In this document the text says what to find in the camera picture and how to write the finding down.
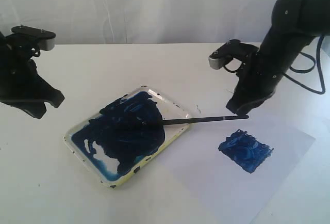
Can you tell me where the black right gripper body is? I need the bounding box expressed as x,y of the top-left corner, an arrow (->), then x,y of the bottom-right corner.
234,51 -> 285,98

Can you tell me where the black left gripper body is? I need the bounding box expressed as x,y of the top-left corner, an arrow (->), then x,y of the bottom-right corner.
1,34 -> 45,105

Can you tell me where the black paintbrush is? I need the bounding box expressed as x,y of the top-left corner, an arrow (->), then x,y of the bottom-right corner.
140,115 -> 250,128

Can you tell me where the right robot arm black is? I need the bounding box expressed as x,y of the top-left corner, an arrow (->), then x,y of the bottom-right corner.
226,0 -> 329,115

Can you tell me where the white paint tray with blue paint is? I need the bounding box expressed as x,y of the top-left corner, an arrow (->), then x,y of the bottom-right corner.
64,86 -> 192,188

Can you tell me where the white paper sheet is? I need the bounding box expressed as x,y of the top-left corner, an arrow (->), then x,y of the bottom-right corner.
159,114 -> 314,223

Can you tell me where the white backdrop curtain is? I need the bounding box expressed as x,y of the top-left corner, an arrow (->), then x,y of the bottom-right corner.
1,0 -> 276,44

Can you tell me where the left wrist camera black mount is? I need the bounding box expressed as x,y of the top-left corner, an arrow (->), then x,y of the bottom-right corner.
9,25 -> 56,57

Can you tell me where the black braided cable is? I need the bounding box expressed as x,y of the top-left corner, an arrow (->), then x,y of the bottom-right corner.
283,0 -> 330,95

